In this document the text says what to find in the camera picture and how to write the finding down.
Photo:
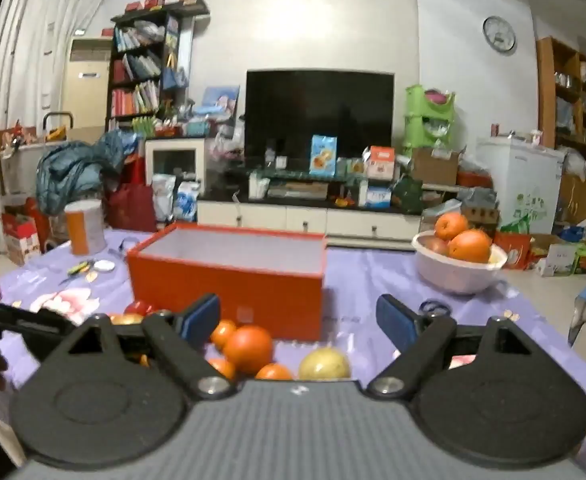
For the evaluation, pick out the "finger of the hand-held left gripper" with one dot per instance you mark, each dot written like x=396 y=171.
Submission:
x=23 y=317

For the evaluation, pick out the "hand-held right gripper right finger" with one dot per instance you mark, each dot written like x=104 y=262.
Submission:
x=395 y=320

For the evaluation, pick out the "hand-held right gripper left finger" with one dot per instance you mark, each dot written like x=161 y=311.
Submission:
x=200 y=317

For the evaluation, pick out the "small mandarin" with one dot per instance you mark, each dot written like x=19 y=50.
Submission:
x=223 y=334
x=274 y=373
x=223 y=369

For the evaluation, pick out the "orange cardboard box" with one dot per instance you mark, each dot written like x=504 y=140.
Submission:
x=223 y=290

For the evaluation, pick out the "large orange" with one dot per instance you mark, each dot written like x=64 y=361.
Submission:
x=248 y=350

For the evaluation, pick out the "red tomato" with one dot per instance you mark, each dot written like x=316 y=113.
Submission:
x=140 y=307

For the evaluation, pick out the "brownish yellow pear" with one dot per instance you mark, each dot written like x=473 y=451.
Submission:
x=125 y=319

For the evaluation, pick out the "yellow-green pear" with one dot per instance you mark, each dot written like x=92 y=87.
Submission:
x=323 y=365

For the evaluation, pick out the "purple tablecloth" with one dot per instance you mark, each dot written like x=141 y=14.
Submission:
x=363 y=280

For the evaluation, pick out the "white bowl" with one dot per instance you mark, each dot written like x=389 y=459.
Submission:
x=453 y=277

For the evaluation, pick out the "red and white gift box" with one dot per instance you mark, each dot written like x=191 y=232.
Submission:
x=20 y=240

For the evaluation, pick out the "leaf-shaped tag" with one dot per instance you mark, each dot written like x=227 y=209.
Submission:
x=92 y=276

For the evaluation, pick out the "white round disc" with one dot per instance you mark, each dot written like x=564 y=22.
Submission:
x=104 y=266

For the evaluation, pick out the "orange with stem dimple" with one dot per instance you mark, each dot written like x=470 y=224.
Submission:
x=470 y=246
x=450 y=225

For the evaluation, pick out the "orange-labelled can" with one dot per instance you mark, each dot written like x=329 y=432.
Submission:
x=85 y=230

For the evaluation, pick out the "blue and white bag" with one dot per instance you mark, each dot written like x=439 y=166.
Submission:
x=188 y=202

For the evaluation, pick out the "small blue white box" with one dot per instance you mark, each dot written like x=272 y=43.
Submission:
x=379 y=197

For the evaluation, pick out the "dark green bag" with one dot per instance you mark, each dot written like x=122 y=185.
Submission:
x=407 y=195

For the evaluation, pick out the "white plastic bag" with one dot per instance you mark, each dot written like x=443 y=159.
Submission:
x=164 y=195

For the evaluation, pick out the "red shopping bag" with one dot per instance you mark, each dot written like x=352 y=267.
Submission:
x=130 y=207

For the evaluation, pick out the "white TV stand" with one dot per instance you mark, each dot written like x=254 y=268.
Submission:
x=303 y=220

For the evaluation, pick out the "orange printed floor box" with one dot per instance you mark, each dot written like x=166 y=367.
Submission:
x=515 y=252

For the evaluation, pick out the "stacked printed cartons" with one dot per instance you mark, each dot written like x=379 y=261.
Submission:
x=480 y=210

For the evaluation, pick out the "blue padded jacket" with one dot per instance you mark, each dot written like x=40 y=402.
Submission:
x=73 y=170

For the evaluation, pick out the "brown cardboard box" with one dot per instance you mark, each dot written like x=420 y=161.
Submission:
x=435 y=167

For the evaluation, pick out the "orange and white carton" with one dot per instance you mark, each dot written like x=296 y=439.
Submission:
x=379 y=162

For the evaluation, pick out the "white cabinet with glass door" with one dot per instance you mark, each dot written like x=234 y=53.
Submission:
x=175 y=144

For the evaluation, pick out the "blue snack box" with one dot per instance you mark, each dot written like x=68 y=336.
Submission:
x=323 y=155

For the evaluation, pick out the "white chest freezer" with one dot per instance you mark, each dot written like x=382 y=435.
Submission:
x=518 y=180

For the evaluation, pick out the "green plastic rack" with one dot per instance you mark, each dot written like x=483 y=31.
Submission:
x=415 y=125

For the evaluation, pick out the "black television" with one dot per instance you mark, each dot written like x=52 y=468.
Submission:
x=318 y=110

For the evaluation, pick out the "beige standing air conditioner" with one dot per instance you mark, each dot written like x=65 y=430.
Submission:
x=85 y=95

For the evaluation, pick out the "white curtain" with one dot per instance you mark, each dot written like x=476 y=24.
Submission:
x=18 y=85

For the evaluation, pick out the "dark bookshelf with books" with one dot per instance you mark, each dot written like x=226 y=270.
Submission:
x=138 y=65

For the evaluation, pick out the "wooden shelf unit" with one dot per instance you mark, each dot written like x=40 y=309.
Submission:
x=545 y=90

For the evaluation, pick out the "round wall clock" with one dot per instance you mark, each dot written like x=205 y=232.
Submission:
x=499 y=34

